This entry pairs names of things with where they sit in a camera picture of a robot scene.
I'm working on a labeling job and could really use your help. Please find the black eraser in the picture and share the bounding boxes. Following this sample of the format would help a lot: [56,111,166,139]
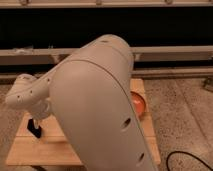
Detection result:
[27,119,42,138]

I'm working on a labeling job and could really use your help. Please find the black floor cable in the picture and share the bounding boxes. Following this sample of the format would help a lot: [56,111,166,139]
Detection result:
[165,150,213,171]

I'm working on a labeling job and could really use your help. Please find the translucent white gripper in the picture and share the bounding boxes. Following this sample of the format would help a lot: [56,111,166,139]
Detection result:
[29,100,51,120]

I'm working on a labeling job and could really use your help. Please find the grey metal rail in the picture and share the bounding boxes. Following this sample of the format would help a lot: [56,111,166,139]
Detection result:
[0,45,213,66]

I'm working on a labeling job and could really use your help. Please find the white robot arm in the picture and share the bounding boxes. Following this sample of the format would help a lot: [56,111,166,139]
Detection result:
[5,34,158,171]

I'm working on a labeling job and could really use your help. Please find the orange bowl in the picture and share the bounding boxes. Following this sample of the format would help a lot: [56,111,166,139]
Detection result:
[131,91,146,117]

